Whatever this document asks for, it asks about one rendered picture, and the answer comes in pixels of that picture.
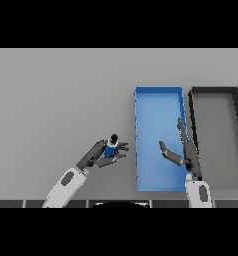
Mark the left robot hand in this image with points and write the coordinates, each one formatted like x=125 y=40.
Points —
x=95 y=154

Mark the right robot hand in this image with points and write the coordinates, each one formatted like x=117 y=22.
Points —
x=190 y=154

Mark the blue pipe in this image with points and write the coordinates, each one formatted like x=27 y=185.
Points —
x=111 y=146

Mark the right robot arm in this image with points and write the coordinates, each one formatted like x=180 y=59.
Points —
x=199 y=194

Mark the dark grey bin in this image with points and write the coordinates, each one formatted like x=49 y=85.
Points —
x=217 y=136

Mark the blue bin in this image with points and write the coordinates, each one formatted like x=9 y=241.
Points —
x=157 y=133

